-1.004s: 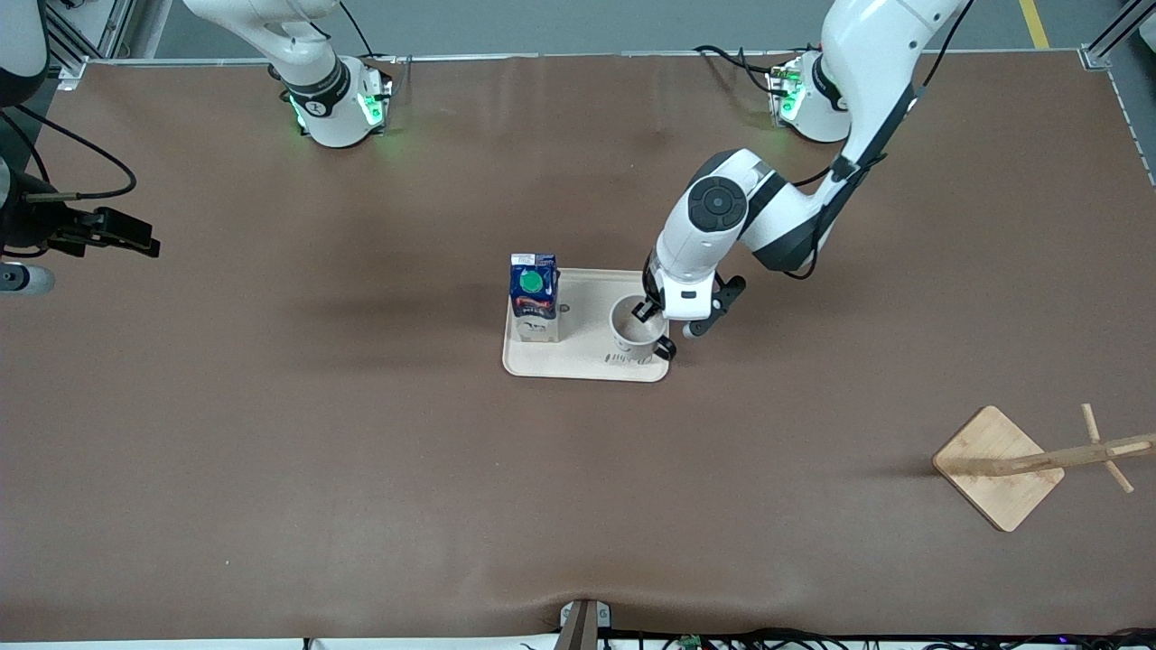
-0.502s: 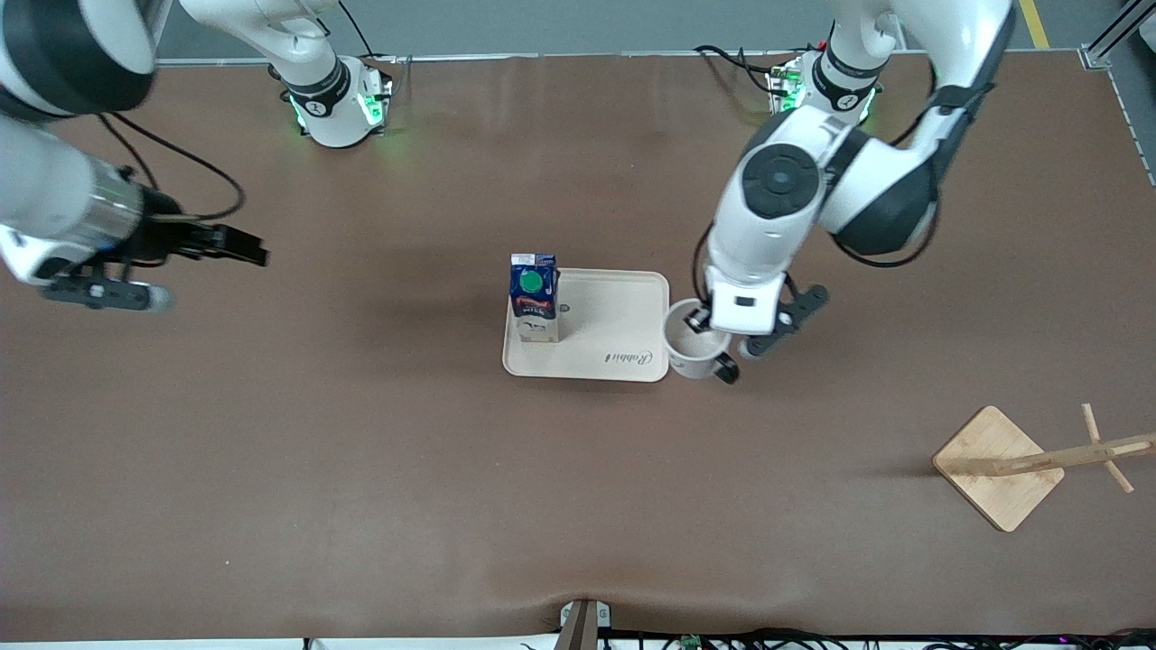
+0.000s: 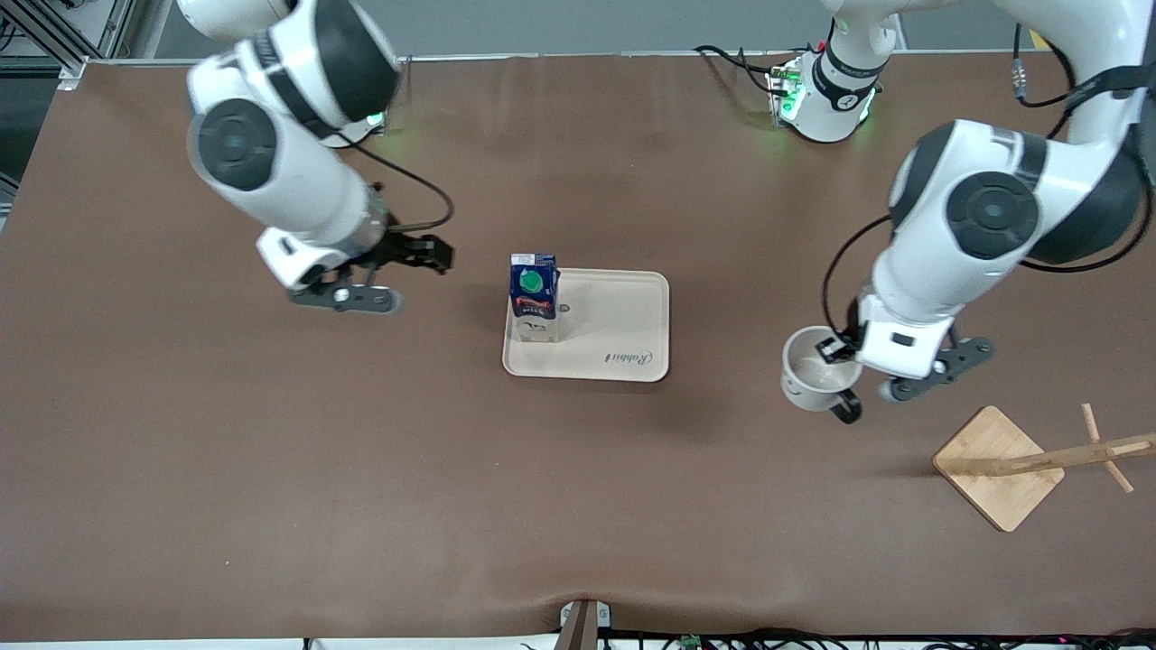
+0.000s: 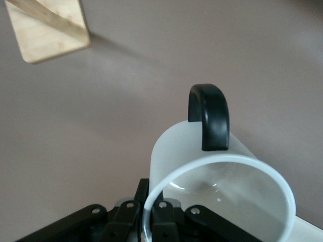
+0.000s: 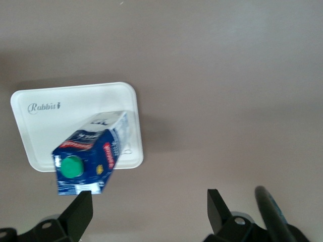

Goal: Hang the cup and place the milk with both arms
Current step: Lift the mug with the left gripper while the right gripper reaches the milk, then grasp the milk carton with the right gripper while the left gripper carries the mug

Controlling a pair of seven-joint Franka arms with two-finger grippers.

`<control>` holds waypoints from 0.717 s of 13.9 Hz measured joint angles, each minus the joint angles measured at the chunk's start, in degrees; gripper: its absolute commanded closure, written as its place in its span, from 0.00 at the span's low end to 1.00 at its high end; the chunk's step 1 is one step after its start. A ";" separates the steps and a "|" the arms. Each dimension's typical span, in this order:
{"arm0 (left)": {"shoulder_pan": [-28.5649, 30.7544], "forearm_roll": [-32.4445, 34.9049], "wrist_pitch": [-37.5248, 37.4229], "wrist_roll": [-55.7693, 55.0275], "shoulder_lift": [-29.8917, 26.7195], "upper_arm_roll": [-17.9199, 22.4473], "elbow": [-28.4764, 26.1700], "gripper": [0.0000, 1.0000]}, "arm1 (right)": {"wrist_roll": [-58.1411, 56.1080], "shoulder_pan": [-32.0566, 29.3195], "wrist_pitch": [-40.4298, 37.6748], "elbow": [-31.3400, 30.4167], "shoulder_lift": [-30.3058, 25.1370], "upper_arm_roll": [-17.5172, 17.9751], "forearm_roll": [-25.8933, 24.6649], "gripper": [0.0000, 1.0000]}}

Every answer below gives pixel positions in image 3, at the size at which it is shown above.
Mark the white smiley cup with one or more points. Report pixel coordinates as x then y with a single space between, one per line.
813 384

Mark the brown table cover mat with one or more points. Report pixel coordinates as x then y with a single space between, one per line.
271 451

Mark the blue milk carton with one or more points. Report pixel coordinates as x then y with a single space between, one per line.
533 302

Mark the aluminium frame with struts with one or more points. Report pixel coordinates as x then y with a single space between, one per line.
54 41

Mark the cream rabbit print tray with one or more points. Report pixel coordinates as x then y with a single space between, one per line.
614 325

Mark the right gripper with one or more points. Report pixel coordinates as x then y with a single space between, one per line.
404 247

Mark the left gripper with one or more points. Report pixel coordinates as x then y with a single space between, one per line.
846 344

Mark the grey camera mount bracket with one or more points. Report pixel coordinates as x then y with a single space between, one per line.
582 623

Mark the wooden cup stand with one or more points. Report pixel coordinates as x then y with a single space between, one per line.
993 469

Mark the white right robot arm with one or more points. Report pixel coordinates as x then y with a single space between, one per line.
271 162

